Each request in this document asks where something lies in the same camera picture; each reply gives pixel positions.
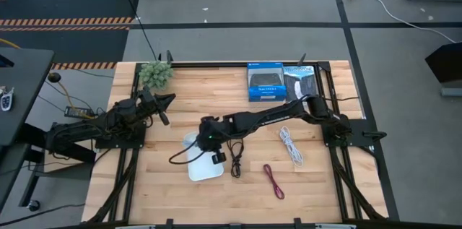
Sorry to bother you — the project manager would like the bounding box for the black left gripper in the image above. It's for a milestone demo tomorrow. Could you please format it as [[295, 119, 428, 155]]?
[[138, 86, 177, 117]]

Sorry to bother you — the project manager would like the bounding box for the white USB-C cable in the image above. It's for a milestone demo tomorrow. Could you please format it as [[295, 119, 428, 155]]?
[[279, 126, 305, 168]]

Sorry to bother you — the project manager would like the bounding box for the red USB-C cable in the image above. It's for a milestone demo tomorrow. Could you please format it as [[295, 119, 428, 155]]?
[[263, 163, 286, 201]]

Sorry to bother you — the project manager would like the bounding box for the green artificial succulent plant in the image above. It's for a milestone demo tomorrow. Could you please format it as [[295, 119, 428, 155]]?
[[138, 60, 175, 91]]

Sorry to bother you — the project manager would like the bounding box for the white rectangular tray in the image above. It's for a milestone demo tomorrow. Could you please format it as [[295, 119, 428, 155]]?
[[182, 131, 225, 183]]

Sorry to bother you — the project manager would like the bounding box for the blue game controller box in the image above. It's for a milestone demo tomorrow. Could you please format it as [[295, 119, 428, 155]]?
[[246, 61, 288, 103]]

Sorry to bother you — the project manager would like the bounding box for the black power adapter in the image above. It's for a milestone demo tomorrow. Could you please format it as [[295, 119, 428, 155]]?
[[64, 105, 95, 120]]

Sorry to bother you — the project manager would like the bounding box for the Yellowstone picture book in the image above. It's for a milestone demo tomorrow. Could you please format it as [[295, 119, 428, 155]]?
[[282, 64, 321, 106]]

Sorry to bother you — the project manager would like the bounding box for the black hazard striped mat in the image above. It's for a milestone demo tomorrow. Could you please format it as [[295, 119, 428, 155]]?
[[0, 0, 142, 27], [0, 25, 131, 71]]

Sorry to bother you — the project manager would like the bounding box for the black desk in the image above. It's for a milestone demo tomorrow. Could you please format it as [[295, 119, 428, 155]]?
[[0, 47, 97, 212]]

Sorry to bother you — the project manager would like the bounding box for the grey key fob remote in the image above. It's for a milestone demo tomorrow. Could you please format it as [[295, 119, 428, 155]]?
[[0, 85, 16, 112]]

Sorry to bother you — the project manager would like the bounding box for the grey metal foot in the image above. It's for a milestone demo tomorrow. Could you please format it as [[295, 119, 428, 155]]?
[[440, 86, 462, 98]]

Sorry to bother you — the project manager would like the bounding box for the black box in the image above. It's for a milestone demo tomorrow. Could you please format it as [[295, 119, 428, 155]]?
[[424, 41, 462, 85]]

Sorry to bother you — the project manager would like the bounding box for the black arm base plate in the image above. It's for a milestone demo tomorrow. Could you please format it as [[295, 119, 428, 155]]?
[[94, 122, 147, 150], [321, 118, 388, 148]]

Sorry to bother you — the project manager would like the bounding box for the black metal table frame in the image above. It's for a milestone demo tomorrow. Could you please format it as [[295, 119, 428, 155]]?
[[85, 59, 390, 225]]

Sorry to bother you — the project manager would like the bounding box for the long black floor cable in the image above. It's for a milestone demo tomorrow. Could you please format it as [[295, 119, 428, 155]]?
[[114, 0, 160, 62]]

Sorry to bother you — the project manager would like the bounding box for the yellow cable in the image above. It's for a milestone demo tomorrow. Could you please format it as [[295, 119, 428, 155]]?
[[0, 38, 22, 51], [56, 80, 93, 119]]

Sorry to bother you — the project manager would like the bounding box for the white floor cable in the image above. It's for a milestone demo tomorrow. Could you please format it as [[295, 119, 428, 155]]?
[[355, 0, 458, 45]]

